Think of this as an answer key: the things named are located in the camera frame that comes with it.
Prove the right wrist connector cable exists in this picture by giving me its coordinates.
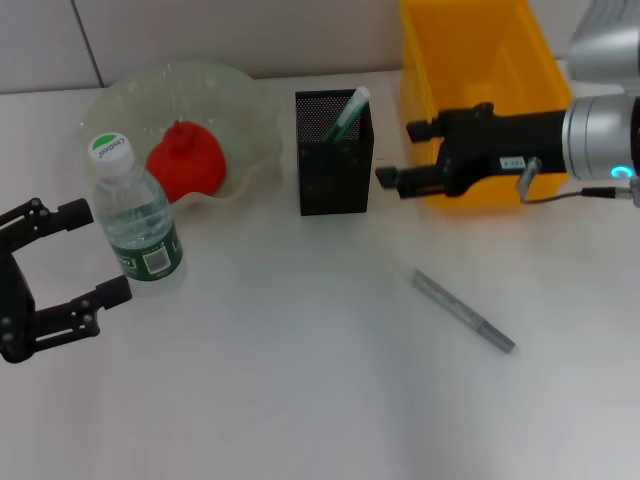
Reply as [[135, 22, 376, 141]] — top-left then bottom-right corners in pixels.
[[516, 157, 640, 207]]

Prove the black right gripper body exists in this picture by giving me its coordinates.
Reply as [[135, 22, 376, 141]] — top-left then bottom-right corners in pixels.
[[433, 102, 570, 198]]

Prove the yellow plastic bin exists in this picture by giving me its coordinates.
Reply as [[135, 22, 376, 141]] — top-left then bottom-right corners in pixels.
[[398, 0, 576, 210]]

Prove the red-orange knitted orange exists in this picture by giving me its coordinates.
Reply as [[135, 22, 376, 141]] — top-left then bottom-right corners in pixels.
[[145, 119, 227, 203]]

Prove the clear water bottle green label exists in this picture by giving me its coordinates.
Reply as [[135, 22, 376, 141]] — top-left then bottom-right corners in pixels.
[[88, 131, 187, 295]]

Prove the black mesh pen holder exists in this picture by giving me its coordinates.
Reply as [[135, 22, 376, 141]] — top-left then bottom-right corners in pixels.
[[293, 88, 375, 217]]

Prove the grey pen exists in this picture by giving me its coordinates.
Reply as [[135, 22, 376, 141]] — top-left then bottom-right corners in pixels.
[[410, 267, 516, 355]]

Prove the green toothbrush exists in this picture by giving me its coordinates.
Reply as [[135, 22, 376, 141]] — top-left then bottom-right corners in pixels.
[[324, 85, 372, 144]]

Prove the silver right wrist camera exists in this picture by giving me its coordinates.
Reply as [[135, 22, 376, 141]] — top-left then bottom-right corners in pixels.
[[567, 0, 640, 94]]

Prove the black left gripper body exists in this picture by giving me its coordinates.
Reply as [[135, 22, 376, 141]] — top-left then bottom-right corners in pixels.
[[0, 244, 40, 365]]

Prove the green glass fruit plate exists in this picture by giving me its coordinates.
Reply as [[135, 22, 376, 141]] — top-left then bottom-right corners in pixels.
[[79, 60, 284, 209]]

